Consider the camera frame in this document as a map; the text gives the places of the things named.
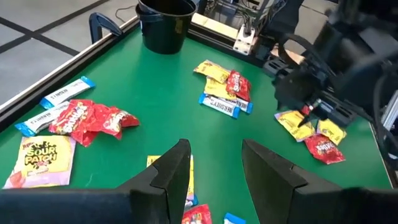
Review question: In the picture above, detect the white mounting bracket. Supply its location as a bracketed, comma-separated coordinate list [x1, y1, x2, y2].
[233, 24, 256, 56]

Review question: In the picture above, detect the tan frame beam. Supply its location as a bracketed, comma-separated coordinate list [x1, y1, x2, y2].
[190, 12, 240, 40]

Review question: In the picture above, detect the red Skittles candy bag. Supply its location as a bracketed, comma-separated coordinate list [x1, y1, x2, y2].
[303, 134, 346, 165]
[226, 70, 252, 102]
[182, 204, 213, 224]
[91, 105, 141, 140]
[49, 99, 96, 147]

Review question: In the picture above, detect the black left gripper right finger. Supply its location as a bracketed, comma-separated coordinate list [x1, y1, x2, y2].
[242, 139, 398, 224]

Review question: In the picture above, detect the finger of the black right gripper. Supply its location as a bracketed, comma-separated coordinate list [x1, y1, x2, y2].
[306, 104, 321, 124]
[297, 112, 309, 128]

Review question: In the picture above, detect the black plastic bucket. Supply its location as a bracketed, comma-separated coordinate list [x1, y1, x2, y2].
[136, 0, 197, 55]

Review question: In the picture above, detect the yellow Sour Patch candy bag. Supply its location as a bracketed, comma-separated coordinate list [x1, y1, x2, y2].
[203, 76, 237, 100]
[193, 59, 231, 84]
[274, 110, 317, 143]
[316, 119, 347, 146]
[146, 154, 197, 206]
[2, 135, 76, 190]

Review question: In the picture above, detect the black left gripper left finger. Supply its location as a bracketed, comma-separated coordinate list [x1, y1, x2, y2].
[0, 139, 192, 224]

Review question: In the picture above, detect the dark blue table clamp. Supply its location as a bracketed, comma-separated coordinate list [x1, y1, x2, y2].
[89, 12, 124, 44]

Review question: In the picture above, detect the silver frame post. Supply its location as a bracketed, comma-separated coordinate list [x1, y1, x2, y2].
[381, 90, 398, 131]

